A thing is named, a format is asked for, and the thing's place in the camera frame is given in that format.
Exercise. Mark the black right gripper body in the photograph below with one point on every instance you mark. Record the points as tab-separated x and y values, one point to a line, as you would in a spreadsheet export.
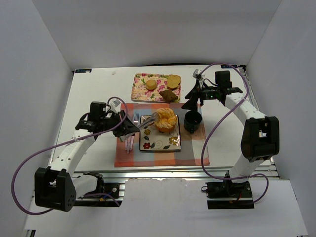
197	92

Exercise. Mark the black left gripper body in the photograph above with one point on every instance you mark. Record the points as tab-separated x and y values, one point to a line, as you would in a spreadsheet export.
121	125

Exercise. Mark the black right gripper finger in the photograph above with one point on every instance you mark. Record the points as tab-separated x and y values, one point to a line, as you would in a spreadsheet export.
194	90
191	104

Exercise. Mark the white plastic tongs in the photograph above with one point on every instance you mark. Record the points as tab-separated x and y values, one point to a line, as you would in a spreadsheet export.
151	119

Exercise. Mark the orange bundt cake bread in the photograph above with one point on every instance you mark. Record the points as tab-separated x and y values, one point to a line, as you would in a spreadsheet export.
167	120

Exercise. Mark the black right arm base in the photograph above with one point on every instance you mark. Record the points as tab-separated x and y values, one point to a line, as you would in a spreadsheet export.
228	195

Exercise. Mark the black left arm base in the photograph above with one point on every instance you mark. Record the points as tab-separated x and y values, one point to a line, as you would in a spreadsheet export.
106	192

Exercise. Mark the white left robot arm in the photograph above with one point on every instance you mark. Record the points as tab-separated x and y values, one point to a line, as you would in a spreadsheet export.
55	186

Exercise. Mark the round seeded bread bun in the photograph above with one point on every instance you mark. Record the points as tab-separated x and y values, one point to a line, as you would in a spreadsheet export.
173	81

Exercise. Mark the dark brown bread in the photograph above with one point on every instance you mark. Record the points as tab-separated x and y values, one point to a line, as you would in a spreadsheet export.
168	95

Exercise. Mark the dark green mug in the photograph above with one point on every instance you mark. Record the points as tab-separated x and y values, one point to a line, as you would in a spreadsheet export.
192	121

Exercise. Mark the floral square plate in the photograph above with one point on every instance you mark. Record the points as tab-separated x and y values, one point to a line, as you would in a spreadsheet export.
152	140

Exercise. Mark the floral serving tray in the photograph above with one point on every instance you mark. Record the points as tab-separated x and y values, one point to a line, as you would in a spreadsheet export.
140	93

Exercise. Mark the small yellow muffin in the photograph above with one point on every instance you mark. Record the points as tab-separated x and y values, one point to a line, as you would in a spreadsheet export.
151	84

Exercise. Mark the silver fork pink handle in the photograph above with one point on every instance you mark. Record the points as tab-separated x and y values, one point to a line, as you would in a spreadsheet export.
135	122

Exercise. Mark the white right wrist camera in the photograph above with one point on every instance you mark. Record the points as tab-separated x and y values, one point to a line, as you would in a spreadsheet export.
197	75

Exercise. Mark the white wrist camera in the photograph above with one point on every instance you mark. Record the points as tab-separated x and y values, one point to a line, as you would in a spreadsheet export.
114	103
197	75

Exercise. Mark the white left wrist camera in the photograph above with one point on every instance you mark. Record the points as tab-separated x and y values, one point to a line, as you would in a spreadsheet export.
114	103

